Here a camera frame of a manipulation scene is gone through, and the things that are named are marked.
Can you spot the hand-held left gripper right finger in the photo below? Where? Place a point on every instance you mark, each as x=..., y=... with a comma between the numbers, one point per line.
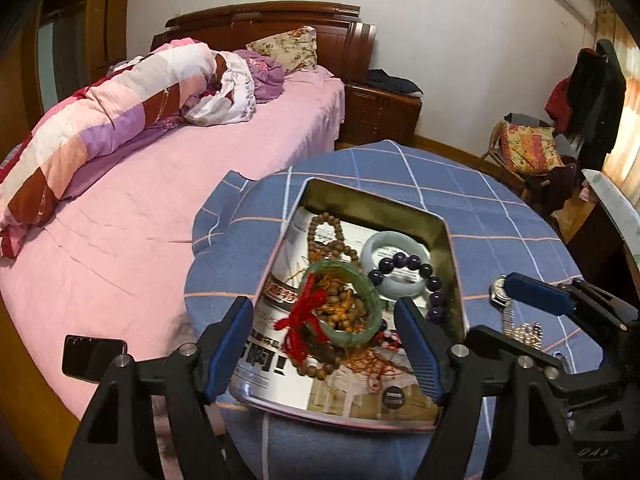
x=420, y=352

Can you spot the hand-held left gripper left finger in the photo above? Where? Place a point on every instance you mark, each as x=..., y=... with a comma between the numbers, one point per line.
x=230, y=350

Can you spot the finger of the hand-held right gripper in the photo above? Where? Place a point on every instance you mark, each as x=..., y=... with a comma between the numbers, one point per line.
x=540, y=292
x=500, y=342

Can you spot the silver wristwatch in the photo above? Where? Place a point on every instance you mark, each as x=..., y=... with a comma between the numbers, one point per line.
x=500, y=292

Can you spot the green jade bangle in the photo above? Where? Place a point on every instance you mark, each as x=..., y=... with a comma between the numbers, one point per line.
x=367, y=295

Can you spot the pale jade bangle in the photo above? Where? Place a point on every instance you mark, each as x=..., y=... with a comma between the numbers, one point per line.
x=372, y=247

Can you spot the metal tin box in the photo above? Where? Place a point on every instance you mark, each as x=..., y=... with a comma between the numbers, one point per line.
x=380, y=210

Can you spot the dark garment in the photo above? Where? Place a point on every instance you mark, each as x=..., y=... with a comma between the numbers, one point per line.
x=557, y=185

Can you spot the desk with patterned cover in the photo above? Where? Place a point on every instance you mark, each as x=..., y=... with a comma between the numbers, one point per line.
x=620, y=215

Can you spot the black smartphone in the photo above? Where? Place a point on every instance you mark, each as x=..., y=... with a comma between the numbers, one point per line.
x=92, y=357

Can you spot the floral cushion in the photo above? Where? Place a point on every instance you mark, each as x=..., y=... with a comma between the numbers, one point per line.
x=530, y=147

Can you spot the wooden chair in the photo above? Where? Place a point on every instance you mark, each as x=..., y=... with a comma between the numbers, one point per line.
x=492, y=152

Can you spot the patterned curtain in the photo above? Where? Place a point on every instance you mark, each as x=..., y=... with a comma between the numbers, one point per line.
x=625, y=160

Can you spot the bed with pink sheet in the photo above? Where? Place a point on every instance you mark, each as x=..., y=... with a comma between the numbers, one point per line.
x=140, y=220

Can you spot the blue plaid tablecloth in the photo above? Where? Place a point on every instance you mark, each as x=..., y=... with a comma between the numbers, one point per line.
x=400, y=170

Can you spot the red jacket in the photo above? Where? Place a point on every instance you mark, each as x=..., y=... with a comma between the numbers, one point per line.
x=559, y=102

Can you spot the hanging black coats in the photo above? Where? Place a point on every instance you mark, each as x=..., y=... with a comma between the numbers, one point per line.
x=597, y=95

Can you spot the wooden nightstand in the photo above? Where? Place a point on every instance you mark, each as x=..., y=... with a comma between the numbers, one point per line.
x=380, y=115

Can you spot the dark folded clothes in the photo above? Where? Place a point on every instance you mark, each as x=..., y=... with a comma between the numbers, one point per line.
x=395, y=82

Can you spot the patchwork quilt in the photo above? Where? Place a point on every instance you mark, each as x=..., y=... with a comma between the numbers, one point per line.
x=100, y=115

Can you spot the purple blanket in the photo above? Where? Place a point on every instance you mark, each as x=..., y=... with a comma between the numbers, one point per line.
x=265, y=75

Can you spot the pink pillow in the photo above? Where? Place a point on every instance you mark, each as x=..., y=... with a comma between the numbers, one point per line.
x=310, y=76

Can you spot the floral pillow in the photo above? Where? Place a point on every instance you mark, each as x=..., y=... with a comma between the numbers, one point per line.
x=290, y=47

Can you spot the wooden headboard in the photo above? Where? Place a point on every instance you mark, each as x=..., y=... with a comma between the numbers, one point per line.
x=280, y=22

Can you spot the wooden wardrobe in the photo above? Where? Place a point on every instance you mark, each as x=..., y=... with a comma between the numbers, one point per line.
x=65, y=35

